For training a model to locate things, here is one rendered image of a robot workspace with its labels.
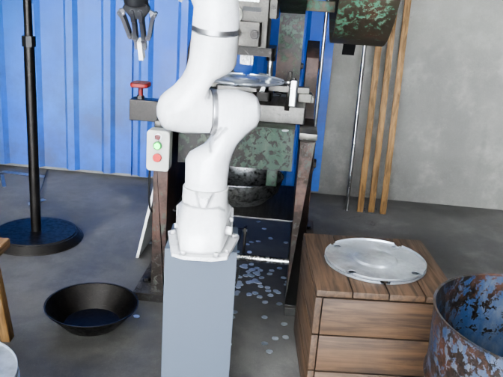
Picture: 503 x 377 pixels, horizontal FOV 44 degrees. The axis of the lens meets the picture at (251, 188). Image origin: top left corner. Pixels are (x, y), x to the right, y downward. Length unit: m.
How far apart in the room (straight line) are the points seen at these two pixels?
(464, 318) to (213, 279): 0.61
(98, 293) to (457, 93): 2.21
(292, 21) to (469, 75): 1.39
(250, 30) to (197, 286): 0.95
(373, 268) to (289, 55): 1.01
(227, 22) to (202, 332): 0.78
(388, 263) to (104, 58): 2.22
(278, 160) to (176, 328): 0.73
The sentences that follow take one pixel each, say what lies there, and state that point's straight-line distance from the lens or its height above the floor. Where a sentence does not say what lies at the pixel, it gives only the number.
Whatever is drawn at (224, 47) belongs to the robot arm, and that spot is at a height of 0.94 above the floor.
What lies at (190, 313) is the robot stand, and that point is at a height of 0.27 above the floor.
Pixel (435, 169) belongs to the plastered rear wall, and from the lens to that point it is 3.60.
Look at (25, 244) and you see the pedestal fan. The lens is 2.66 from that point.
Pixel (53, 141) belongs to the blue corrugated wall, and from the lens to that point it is 3.75.
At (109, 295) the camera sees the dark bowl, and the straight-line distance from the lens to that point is 2.22.
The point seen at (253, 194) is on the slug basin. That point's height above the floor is 0.38.
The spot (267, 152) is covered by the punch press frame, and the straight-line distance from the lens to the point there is 2.08.
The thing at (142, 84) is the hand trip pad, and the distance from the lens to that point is 2.08.
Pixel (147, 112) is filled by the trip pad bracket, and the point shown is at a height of 0.67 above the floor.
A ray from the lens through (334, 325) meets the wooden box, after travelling 1.67.
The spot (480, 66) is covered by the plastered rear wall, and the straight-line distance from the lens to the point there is 3.55.
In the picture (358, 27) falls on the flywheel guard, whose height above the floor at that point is 0.99.
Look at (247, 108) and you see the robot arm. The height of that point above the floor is 0.80.
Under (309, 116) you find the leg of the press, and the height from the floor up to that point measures 0.62.
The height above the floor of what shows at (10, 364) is 0.30.
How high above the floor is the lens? 1.06
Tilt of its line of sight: 17 degrees down
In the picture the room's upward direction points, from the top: 4 degrees clockwise
